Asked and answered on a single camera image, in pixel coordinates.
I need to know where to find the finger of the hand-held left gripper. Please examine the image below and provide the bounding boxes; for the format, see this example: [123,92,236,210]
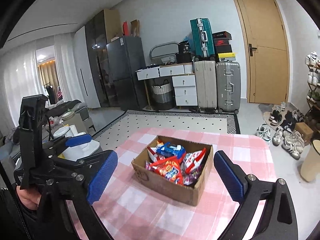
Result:
[44,134,92,157]
[54,150,111,180]

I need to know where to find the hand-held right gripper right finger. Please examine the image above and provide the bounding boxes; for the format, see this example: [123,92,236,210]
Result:
[213,151,298,240]

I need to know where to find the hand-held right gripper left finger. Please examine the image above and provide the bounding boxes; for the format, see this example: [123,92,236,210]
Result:
[37,150,118,240]

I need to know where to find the purple snack packet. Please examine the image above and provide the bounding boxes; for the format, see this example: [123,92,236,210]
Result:
[182,172,200,185]

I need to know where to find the white noodle snack bag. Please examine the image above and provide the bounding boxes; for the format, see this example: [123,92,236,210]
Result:
[147,146,160,163]
[181,148,207,174]

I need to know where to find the brown cardboard box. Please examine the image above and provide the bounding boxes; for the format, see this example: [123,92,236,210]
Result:
[131,135,214,207]

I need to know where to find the red chip bag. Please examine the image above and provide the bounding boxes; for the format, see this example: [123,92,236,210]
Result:
[145,156,184,185]

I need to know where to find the blue cookie packet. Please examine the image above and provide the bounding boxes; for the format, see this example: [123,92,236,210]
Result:
[156,142,187,159]

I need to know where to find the person's left hand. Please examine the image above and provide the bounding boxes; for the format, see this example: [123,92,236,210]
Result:
[15,186,42,209]

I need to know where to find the white side table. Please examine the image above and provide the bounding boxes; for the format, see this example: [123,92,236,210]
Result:
[61,140,103,160]

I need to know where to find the white cylindrical appliance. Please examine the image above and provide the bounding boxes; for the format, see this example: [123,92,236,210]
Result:
[53,124,80,140]

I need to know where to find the pink checked tablecloth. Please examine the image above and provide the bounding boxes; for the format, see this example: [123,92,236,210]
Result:
[64,127,278,240]

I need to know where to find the white curtain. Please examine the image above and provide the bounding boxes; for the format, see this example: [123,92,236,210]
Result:
[54,39,83,103]
[0,50,40,128]

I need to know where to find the pile of sneakers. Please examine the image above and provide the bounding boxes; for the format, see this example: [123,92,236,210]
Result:
[256,101,308,160]

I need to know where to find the white wardrobe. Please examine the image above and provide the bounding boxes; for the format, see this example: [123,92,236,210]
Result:
[74,26,102,109]

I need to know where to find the grey door mat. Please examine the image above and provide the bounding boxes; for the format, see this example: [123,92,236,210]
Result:
[258,103,288,127]

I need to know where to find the cream waste bin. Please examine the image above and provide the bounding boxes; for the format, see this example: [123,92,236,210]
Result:
[300,140,320,182]

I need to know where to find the dark glass wardrobe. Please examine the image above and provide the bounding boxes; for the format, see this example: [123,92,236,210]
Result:
[85,9,120,108]

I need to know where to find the small cardboard box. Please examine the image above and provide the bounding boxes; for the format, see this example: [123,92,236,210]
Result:
[294,122,314,143]

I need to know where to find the dark grey fridge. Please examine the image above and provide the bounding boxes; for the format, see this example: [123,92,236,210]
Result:
[106,35,147,111]

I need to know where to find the silver suitcase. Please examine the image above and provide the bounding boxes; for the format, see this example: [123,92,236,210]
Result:
[215,61,241,113]

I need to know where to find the woven laundry basket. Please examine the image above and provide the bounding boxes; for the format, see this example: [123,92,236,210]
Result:
[151,79,174,110]

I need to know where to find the beige suitcase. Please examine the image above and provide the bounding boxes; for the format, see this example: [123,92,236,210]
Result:
[194,60,217,113]

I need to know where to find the white drawer cabinet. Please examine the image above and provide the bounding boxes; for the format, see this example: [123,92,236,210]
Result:
[172,74,198,106]

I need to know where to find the wooden shoe rack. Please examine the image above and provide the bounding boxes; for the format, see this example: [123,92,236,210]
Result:
[305,62,320,128]

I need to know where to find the white desk with drawers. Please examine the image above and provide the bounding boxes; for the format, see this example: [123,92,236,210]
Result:
[136,64,195,110]

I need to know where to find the yellow and black shoe box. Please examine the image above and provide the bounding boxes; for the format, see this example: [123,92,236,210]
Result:
[217,52,235,62]

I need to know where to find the brown paper bag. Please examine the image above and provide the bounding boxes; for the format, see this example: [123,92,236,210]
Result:
[130,19,140,37]

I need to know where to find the black case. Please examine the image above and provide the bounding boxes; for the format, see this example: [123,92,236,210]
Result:
[175,53,193,63]

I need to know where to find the rows of assorted shoes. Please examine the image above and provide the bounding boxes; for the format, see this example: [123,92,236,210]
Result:
[304,51,320,100]

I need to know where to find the wooden door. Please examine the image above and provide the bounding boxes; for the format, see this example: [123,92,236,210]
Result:
[230,0,290,104]

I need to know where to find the teal suitcase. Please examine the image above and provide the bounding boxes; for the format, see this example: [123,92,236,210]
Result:
[190,18,217,59]

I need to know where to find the blue plastic bag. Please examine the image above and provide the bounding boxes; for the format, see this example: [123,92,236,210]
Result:
[182,35,194,53]

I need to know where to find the grey oval frame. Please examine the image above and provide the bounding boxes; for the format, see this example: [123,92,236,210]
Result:
[149,41,179,59]

